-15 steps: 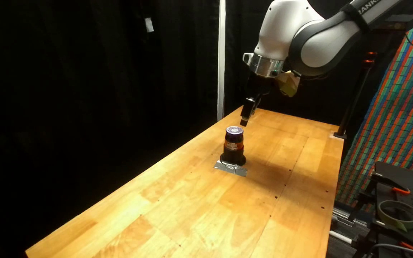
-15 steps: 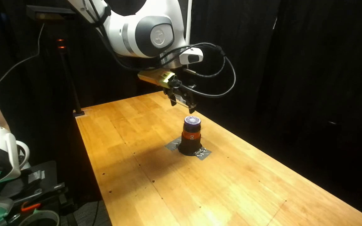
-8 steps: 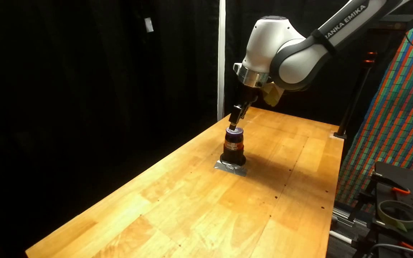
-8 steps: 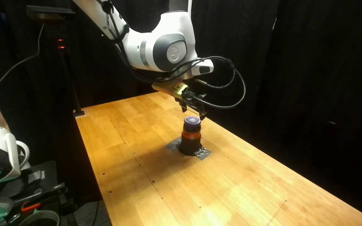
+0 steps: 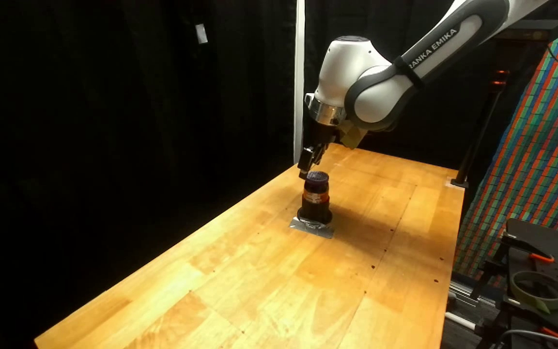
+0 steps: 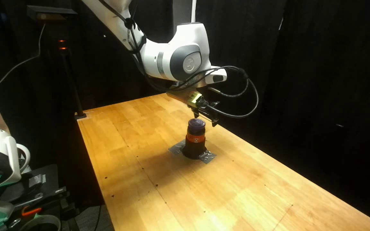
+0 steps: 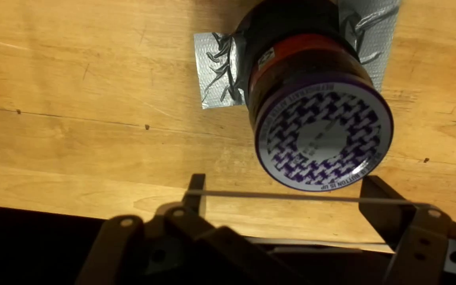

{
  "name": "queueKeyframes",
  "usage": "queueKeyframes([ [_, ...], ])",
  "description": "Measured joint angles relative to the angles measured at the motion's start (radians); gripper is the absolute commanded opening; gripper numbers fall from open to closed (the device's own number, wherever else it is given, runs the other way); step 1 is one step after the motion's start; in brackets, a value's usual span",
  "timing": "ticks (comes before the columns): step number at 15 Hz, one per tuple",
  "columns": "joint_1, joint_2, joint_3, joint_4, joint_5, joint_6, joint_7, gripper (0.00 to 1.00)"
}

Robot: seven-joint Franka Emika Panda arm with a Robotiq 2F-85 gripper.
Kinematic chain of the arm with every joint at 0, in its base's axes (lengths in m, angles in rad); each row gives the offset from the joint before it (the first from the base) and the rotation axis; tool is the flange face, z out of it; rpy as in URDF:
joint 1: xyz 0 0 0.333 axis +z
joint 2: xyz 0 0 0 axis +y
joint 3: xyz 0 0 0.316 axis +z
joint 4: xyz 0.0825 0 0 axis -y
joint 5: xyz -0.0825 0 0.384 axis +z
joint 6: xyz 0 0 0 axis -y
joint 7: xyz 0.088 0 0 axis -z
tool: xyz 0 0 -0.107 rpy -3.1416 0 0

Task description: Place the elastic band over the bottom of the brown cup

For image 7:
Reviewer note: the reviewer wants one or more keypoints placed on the grey duct tape patch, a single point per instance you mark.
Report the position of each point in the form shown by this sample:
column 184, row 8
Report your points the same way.
column 216, row 71

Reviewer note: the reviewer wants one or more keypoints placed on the brown jar with purple lid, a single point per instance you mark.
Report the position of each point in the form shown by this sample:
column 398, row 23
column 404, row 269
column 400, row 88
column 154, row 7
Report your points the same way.
column 311, row 99

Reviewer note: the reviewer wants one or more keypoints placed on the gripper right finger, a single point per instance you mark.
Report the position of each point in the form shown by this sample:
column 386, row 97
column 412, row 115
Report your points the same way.
column 418, row 233

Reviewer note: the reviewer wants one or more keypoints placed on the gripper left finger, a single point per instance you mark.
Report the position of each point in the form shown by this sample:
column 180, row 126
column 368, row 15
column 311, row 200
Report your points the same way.
column 180, row 241

